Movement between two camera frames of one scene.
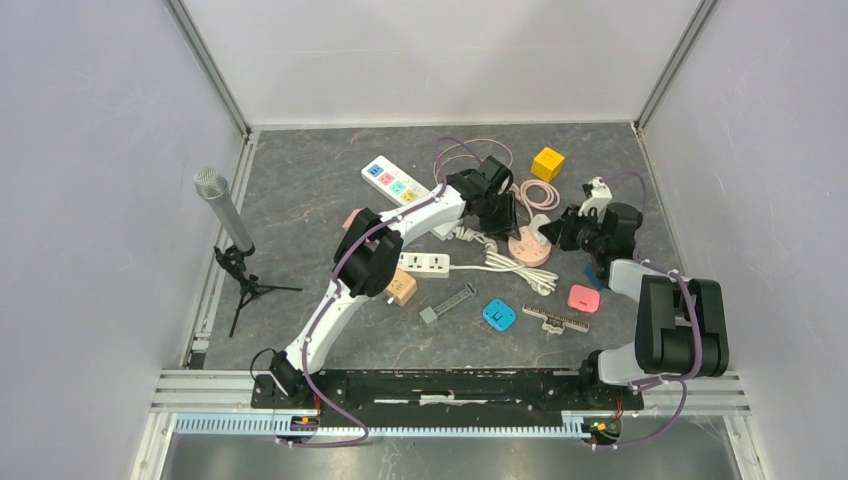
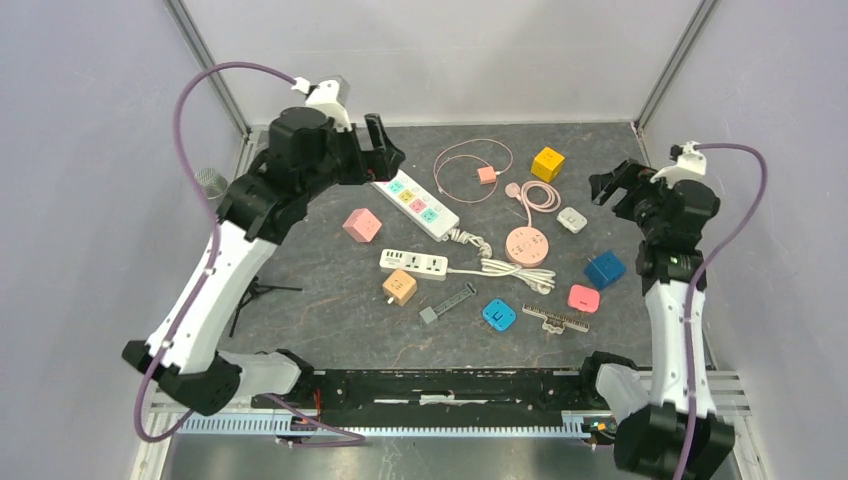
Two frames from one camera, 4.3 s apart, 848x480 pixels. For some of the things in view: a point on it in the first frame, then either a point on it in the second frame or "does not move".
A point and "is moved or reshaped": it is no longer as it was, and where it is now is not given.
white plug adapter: x=538 y=220 is moved or reshaped
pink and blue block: x=583 y=298 does not move
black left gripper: x=507 y=226 to x=380 y=164
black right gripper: x=558 y=232 to x=630 y=174
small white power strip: x=417 y=262 does not move
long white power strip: x=396 y=185 does not move
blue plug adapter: x=499 y=315 does not move
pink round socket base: x=529 y=251 does not move
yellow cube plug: x=547 y=164 does not move
